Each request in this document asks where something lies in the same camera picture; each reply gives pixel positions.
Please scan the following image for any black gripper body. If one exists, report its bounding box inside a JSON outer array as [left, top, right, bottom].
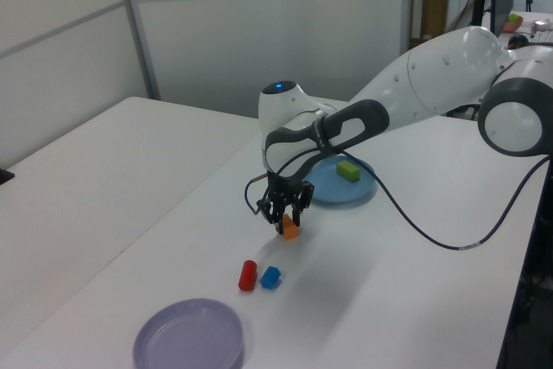
[[264, 171, 307, 215]]

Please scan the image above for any orange block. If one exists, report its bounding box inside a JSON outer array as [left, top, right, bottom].
[[282, 213, 300, 241]]

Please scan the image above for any green block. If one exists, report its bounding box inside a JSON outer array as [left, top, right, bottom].
[[336, 159, 361, 182]]

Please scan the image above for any blue block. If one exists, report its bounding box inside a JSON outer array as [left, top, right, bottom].
[[259, 265, 283, 291]]

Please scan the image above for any red cylinder block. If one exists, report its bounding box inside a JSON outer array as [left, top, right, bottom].
[[238, 259, 259, 292]]

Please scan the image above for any blue plate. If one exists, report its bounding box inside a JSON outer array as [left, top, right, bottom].
[[302, 156, 378, 206]]

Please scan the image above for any purple plate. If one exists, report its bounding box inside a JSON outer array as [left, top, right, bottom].
[[131, 297, 245, 369]]

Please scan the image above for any black monitor stand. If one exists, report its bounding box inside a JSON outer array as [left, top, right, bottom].
[[473, 0, 493, 29]]

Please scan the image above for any dark frame post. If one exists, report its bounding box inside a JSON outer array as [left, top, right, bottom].
[[496, 161, 553, 369]]

